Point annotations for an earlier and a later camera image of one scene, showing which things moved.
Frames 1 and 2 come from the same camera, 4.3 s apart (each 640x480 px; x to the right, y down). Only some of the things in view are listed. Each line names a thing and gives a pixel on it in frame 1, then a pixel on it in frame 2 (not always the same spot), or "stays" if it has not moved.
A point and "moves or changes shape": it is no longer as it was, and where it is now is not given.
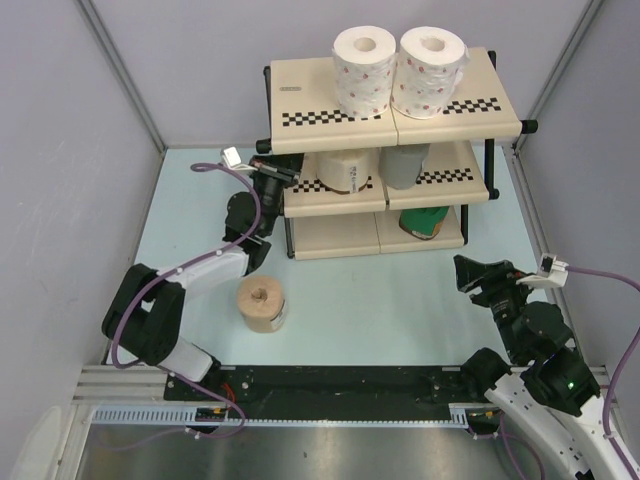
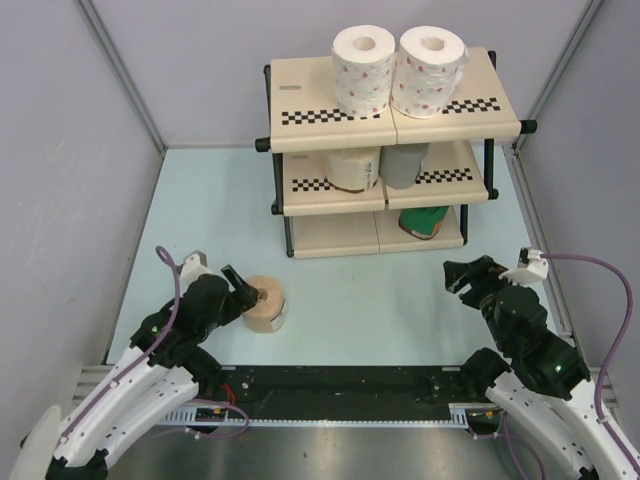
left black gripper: (284, 168) → (245, 298)
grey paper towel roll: (400, 165) stays
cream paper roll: (345, 172) moves or changes shape
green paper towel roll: (423, 222) stays
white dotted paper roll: (364, 58) stays
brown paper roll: (261, 303) stays
